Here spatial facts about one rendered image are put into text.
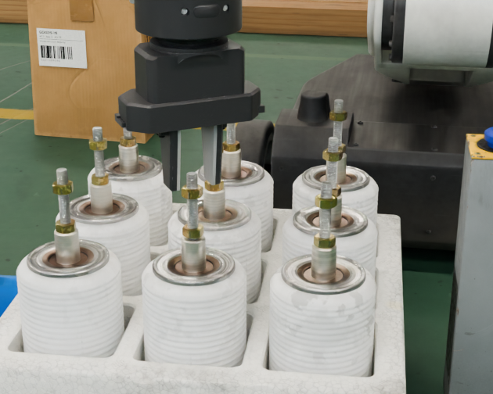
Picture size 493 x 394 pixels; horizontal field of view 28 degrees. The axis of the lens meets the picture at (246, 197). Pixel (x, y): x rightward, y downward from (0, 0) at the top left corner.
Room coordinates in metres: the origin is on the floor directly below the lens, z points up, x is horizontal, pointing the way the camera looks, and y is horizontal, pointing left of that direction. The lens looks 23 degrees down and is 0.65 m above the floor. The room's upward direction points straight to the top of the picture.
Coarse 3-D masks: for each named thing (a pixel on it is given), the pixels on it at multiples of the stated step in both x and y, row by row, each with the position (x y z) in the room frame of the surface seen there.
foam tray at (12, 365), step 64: (384, 256) 0.97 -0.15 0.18; (0, 320) 0.83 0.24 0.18; (128, 320) 0.86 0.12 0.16; (256, 320) 0.83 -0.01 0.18; (384, 320) 0.83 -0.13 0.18; (0, 384) 0.75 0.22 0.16; (64, 384) 0.74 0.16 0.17; (128, 384) 0.73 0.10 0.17; (192, 384) 0.72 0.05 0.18; (256, 384) 0.72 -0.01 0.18; (320, 384) 0.72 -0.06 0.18; (384, 384) 0.72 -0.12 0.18
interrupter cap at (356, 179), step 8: (312, 168) 1.04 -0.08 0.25; (320, 168) 1.05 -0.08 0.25; (352, 168) 1.05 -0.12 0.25; (304, 176) 1.02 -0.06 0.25; (312, 176) 1.02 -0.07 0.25; (320, 176) 1.03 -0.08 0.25; (352, 176) 1.03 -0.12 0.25; (360, 176) 1.02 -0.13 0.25; (368, 176) 1.02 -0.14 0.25; (312, 184) 1.00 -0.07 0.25; (320, 184) 1.00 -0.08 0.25; (344, 184) 1.00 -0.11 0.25; (352, 184) 1.00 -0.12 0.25; (360, 184) 0.99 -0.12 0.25
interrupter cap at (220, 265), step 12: (168, 252) 0.83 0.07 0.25; (180, 252) 0.83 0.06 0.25; (216, 252) 0.83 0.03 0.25; (156, 264) 0.80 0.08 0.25; (168, 264) 0.80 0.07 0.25; (180, 264) 0.81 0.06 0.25; (216, 264) 0.80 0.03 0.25; (228, 264) 0.80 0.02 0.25; (156, 276) 0.78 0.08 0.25; (168, 276) 0.78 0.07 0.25; (180, 276) 0.78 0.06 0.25; (192, 276) 0.78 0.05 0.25; (204, 276) 0.78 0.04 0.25; (216, 276) 0.78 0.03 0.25; (228, 276) 0.78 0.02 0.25
